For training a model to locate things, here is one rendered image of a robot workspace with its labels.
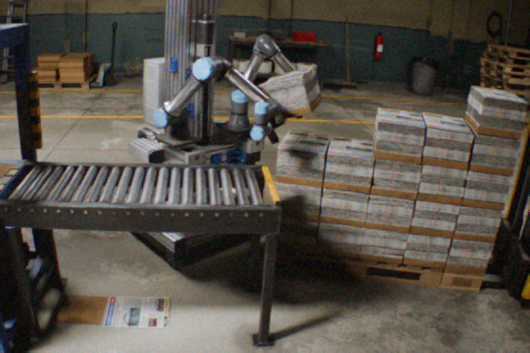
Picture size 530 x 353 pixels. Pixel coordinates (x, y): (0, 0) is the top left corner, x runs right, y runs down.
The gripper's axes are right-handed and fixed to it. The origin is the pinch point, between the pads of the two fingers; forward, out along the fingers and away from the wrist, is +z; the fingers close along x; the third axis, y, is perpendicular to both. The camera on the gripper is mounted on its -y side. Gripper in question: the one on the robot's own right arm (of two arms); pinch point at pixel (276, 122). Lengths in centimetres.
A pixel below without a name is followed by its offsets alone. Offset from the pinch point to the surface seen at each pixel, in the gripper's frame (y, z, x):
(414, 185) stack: -57, 9, -69
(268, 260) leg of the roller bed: -49, -77, -4
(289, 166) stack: -27.4, 0.8, 0.8
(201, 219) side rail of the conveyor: -18, -90, 14
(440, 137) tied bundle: -31, 10, -91
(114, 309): -67, -87, 94
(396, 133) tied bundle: -23, 7, -66
